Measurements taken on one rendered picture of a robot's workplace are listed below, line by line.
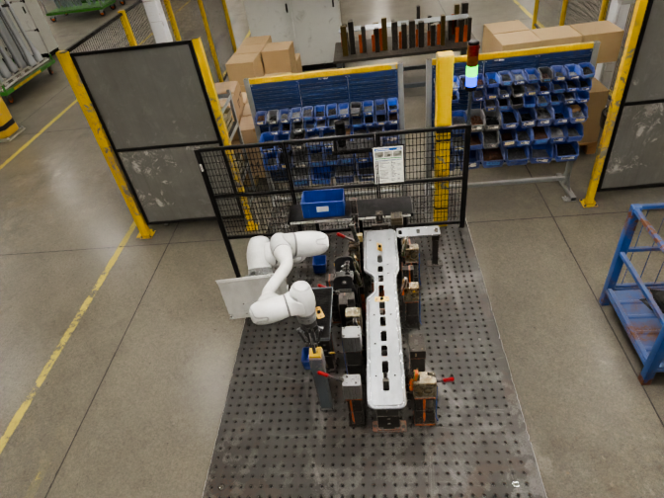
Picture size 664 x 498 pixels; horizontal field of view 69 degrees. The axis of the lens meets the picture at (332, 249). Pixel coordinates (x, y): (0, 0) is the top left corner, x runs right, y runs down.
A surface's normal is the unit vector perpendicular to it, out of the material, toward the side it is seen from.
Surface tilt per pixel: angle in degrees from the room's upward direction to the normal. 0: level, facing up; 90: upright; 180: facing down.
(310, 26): 90
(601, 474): 0
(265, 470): 0
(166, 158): 88
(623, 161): 90
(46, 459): 0
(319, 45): 90
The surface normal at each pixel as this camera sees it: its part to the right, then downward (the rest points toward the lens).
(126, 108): -0.08, 0.65
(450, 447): -0.12, -0.77
